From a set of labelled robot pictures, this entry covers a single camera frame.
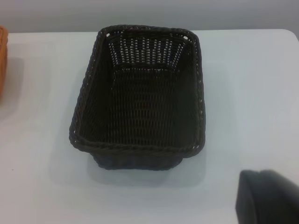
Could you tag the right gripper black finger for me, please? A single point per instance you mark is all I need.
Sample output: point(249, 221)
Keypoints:
point(268, 200)

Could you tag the orange wicker basket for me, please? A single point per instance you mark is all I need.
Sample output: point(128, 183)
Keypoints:
point(2, 58)

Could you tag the dark brown wicker basket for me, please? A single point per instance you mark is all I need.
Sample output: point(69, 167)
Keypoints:
point(144, 105)

